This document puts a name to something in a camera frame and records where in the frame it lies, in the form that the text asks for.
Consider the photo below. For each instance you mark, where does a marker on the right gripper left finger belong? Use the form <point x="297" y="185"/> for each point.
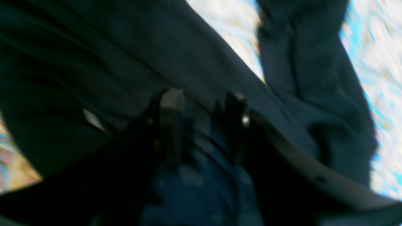
<point x="170" y="125"/>

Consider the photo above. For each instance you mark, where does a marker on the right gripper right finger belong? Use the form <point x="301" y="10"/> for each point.
<point x="231" y="126"/>

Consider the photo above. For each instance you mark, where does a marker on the black t-shirt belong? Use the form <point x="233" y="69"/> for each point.
<point x="138" y="113"/>

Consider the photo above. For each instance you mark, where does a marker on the patterned tablecloth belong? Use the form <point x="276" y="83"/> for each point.
<point x="377" y="78"/>

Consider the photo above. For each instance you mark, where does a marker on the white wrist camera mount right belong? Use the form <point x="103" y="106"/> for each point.
<point x="109" y="188"/>

